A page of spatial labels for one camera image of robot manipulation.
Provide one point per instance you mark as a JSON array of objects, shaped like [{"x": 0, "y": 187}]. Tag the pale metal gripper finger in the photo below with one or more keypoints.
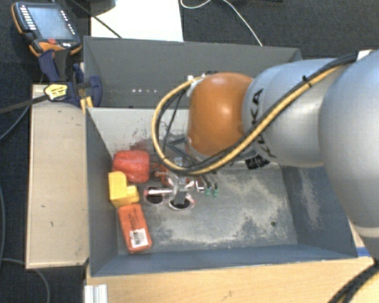
[
  {"x": 181, "y": 198},
  {"x": 160, "y": 192}
]

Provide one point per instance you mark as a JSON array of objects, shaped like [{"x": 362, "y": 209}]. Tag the small red plastic piece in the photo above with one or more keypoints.
[{"x": 161, "y": 172}]

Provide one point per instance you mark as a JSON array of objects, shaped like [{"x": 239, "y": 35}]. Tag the red crumpled sponge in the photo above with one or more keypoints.
[{"x": 131, "y": 166}]

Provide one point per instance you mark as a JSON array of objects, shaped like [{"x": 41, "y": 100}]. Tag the yellow plastic block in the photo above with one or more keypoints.
[{"x": 121, "y": 189}]

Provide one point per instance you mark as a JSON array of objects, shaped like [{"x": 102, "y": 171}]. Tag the orange flat box with label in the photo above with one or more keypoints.
[{"x": 134, "y": 229}]

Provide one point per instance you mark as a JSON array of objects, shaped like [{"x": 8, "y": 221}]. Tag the grey metal bin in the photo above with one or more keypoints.
[{"x": 239, "y": 213}]

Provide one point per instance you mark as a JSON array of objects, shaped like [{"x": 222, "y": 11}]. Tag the pale wood flat board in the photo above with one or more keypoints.
[{"x": 56, "y": 181}]

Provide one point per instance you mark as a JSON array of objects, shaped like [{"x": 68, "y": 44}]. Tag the black cylinder on white bracket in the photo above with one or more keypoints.
[{"x": 256, "y": 163}]

